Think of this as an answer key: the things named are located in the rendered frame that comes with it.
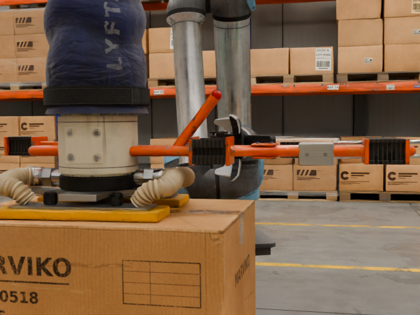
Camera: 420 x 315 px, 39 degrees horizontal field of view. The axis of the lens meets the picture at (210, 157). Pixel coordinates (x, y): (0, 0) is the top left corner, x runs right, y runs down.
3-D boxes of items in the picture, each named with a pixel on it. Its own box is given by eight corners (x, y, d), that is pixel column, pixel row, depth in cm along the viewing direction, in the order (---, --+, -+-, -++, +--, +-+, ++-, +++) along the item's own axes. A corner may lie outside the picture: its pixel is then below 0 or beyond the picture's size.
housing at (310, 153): (298, 165, 119) (298, 143, 119) (299, 163, 126) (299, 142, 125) (334, 165, 118) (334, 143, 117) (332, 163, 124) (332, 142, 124)
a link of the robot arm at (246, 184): (219, 202, 175) (217, 160, 174) (259, 199, 175) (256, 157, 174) (220, 207, 166) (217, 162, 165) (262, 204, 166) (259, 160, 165)
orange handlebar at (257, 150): (-22, 159, 131) (-23, 143, 131) (40, 152, 161) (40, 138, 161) (418, 160, 115) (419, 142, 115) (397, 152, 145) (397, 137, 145)
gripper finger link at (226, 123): (210, 116, 138) (215, 138, 146) (235, 116, 137) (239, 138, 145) (211, 105, 140) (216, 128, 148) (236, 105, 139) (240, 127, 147)
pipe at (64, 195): (-3, 200, 121) (-4, 172, 120) (50, 186, 145) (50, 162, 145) (160, 202, 115) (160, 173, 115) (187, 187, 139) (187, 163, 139)
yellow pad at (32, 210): (-8, 219, 119) (-8, 194, 119) (17, 211, 129) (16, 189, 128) (158, 222, 113) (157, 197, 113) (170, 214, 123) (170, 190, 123)
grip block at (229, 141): (187, 166, 121) (187, 137, 121) (197, 162, 131) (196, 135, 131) (228, 166, 120) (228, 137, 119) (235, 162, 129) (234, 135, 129)
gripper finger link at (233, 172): (212, 189, 142) (217, 164, 148) (237, 189, 141) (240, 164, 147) (210, 179, 140) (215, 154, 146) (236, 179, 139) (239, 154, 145)
